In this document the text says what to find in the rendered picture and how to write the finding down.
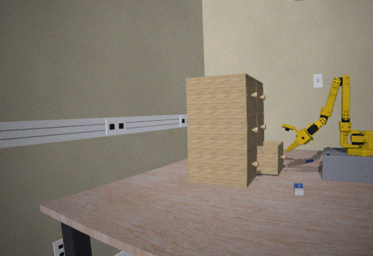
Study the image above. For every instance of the white and blue eraser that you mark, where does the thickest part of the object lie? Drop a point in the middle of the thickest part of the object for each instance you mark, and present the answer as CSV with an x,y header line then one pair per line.
x,y
298,189

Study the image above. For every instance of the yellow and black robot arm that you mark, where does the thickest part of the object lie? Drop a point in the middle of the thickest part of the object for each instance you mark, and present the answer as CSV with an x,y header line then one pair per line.
x,y
362,144

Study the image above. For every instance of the wooden chest of drawers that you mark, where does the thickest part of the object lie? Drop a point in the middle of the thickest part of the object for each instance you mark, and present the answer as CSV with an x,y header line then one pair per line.
x,y
217,129

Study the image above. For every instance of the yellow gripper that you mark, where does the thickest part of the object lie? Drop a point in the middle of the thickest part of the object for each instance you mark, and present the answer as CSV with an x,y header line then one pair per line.
x,y
302,137

